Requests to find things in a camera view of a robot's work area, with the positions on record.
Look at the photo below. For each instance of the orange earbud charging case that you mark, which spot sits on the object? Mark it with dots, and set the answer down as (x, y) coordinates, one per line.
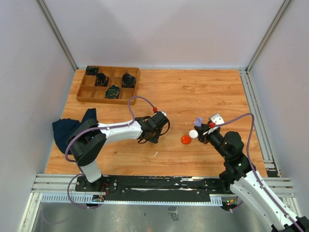
(186, 139)

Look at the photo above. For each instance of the wooden compartment tray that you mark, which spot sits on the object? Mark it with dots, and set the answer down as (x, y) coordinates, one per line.
(109, 84)

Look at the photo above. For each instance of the white earbud charging case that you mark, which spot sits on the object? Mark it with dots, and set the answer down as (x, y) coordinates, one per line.
(193, 134)

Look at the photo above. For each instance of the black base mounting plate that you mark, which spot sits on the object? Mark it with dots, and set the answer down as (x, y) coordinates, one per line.
(167, 189)

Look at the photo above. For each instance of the dark blue cloth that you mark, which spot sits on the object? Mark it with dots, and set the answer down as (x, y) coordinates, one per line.
(64, 128)

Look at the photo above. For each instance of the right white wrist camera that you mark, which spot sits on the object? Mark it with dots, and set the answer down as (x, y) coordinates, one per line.
(217, 119)

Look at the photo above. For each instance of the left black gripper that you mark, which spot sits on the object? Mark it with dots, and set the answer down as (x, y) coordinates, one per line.
(155, 139)

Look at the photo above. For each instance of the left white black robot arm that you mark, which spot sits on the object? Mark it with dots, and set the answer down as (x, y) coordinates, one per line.
(87, 141)

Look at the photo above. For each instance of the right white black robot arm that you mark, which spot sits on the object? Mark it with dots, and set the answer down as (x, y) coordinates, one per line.
(241, 178)

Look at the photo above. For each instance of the purple earbud charging case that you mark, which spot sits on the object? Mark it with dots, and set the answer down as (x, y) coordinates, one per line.
(198, 122)

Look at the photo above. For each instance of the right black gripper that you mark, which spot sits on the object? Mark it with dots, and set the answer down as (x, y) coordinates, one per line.
(204, 136)

